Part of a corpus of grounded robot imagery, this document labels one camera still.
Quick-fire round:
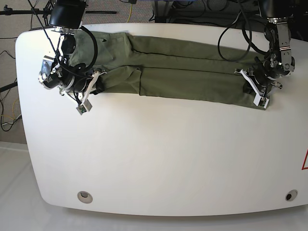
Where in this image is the olive green T-shirt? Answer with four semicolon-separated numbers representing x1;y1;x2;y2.
68;30;271;111

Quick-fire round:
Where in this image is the black floor cables left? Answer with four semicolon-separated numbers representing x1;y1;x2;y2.
0;50;22;132

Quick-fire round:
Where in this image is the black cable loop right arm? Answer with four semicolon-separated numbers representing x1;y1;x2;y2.
57;26;98;77

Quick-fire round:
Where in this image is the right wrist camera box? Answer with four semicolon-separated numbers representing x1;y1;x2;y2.
76;100;92;115

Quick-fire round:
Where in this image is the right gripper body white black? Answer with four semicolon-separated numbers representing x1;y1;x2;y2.
60;69;107;106

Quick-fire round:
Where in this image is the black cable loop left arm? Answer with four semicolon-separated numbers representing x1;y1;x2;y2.
212;1;270;63

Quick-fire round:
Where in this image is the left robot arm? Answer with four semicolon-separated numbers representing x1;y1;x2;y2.
236;0;295;107

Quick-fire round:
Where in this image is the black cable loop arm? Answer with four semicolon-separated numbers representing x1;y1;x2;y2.
212;1;270;63
57;26;98;77

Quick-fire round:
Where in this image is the black tripod stand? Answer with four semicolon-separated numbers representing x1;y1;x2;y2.
0;4;117;27

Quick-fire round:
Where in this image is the right table grommet hole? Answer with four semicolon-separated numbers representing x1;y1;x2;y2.
285;190;298;201

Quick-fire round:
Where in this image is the table grommet hole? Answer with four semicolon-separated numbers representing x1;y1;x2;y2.
285;190;298;201
77;191;93;204

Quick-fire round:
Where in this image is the left table grommet hole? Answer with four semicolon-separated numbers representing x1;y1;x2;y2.
77;191;93;204

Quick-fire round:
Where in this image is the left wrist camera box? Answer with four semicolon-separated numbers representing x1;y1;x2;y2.
253;94;270;109

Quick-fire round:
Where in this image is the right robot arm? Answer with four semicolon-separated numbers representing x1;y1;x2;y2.
38;0;105;114

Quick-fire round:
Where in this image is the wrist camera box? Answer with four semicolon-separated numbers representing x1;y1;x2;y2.
76;100;92;115
253;94;270;109

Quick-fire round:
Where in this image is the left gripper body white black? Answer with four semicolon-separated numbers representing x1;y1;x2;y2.
234;68;282;99

